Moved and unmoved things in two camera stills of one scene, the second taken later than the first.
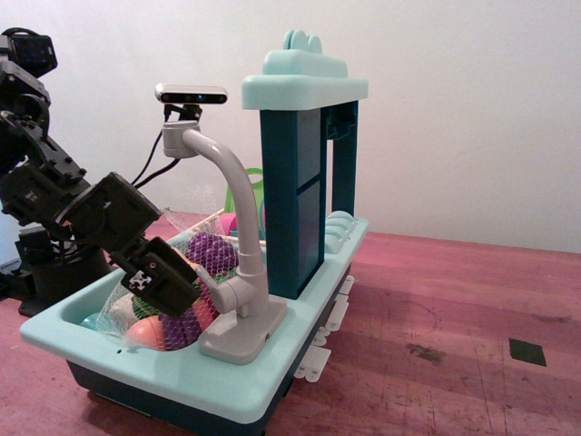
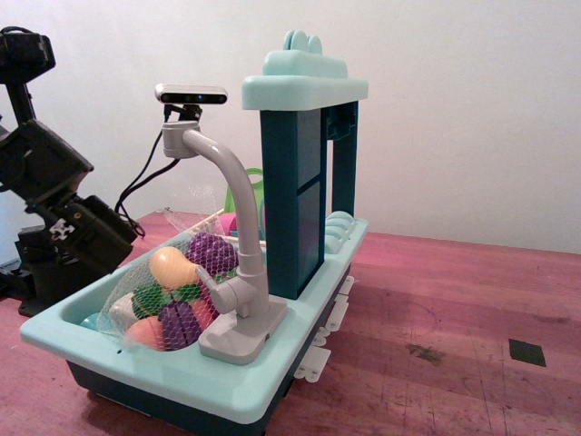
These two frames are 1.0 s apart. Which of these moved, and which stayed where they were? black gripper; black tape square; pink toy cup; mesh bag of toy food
Moved: black gripper
Stayed: mesh bag of toy food; pink toy cup; black tape square
